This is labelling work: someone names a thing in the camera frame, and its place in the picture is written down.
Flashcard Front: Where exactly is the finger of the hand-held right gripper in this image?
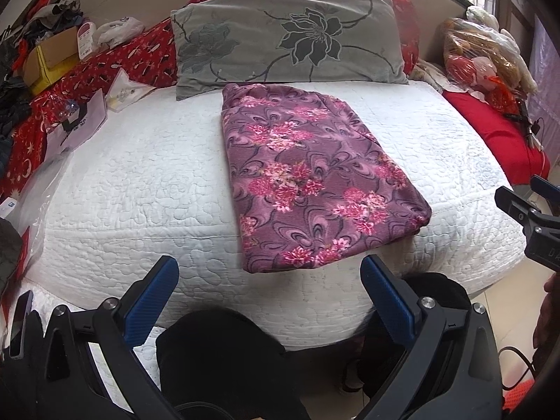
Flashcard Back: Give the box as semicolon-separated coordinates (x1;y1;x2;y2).
530;174;560;200
494;185;543;233

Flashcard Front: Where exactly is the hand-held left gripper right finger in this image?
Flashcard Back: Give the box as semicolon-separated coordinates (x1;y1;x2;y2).
358;254;502;420

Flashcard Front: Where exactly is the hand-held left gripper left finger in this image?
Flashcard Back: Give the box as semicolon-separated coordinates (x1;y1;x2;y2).
39;255;181;420

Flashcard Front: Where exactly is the purple floral shirt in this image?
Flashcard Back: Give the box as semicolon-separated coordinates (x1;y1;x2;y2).
220;82;433;274

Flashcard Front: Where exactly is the dark clothes heap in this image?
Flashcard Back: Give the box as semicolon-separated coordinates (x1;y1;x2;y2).
0;26;33;138

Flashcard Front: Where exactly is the pile of mixed clothes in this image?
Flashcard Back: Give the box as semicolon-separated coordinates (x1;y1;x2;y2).
17;0;85;47

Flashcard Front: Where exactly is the person's right hand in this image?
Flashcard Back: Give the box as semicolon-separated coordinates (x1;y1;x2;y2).
534;267;560;357

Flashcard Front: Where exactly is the plain red cloth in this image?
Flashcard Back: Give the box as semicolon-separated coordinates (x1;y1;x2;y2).
442;89;552;186

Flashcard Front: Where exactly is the person's left leg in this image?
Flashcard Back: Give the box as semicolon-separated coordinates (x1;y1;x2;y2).
155;307;313;420

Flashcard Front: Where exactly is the white quilted mattress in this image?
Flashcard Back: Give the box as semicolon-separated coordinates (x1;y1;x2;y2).
24;79;528;351

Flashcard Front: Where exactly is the plastic bag of stuffed toys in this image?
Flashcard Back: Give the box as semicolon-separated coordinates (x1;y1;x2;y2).
440;4;538;102

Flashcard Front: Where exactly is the clear plastic bag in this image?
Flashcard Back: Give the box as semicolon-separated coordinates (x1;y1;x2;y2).
9;151;73;254

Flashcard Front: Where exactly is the white bag with black print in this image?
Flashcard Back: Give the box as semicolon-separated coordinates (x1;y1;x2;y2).
44;88;109;155

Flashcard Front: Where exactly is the clear bag with papers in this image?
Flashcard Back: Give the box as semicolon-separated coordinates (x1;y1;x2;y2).
106;68;157;112

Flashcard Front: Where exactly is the red star-print sheet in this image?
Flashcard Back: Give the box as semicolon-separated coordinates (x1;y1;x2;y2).
0;17;179;202

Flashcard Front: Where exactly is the yellow box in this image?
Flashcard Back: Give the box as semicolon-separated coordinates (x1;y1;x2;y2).
22;46;66;96

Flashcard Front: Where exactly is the cardboard box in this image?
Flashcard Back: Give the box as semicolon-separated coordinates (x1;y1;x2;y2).
22;24;84;86

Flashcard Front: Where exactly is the pink and white packet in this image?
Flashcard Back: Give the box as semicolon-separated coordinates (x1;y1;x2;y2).
76;21;95;60

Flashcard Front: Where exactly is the white plastic bag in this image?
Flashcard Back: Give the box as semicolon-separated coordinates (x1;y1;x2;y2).
94;16;146;49

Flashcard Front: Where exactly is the grey floral pillow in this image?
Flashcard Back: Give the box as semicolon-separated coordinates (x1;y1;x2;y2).
170;0;410;101

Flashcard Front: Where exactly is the black cable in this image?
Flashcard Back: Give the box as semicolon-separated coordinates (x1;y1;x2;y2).
499;346;541;392

